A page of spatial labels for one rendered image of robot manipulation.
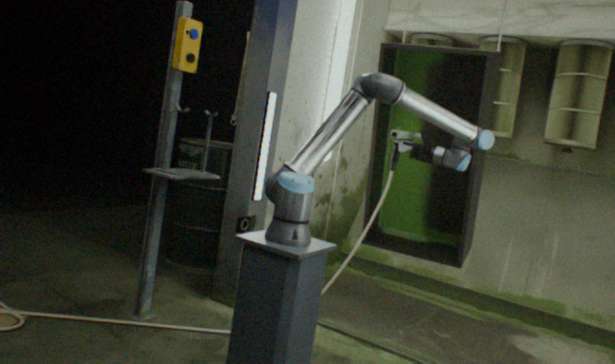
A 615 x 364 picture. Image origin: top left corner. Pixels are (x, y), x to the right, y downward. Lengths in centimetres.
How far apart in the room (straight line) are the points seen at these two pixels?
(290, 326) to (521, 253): 222
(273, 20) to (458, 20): 162
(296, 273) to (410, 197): 151
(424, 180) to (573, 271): 121
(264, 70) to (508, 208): 213
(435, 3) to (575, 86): 119
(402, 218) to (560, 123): 128
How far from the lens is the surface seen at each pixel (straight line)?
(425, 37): 414
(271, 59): 292
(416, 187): 329
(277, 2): 298
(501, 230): 396
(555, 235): 394
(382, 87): 219
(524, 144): 424
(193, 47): 267
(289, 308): 202
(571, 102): 383
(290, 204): 201
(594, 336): 374
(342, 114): 224
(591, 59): 388
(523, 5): 397
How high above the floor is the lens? 112
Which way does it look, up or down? 3 degrees down
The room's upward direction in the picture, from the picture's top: 9 degrees clockwise
